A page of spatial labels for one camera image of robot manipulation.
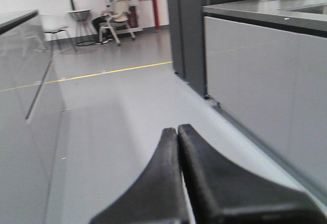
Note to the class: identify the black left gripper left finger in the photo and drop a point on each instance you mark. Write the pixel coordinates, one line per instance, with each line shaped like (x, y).
(157, 195)

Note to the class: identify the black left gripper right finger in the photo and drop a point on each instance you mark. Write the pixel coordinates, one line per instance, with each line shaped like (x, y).
(221, 191)

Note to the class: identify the grey kitchen island counter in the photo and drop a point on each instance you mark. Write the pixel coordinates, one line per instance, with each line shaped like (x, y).
(266, 67)

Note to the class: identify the glossy grey cabinet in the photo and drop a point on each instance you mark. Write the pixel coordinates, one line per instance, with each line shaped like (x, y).
(31, 106)

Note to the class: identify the white round side table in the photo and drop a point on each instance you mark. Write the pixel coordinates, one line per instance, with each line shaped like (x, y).
(84, 34)

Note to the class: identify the beige rolling chair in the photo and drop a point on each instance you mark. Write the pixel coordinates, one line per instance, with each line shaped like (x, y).
(116, 20)

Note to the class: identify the seated person in grey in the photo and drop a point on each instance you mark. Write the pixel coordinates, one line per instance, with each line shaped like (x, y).
(96, 24)

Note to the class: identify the dark grey tall cabinet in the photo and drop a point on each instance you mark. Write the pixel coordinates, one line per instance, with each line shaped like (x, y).
(187, 41)

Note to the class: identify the white shell chair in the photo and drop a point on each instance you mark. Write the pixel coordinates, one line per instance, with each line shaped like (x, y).
(54, 24)

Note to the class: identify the black bottle on table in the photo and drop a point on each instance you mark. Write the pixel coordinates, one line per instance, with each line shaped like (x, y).
(72, 5)

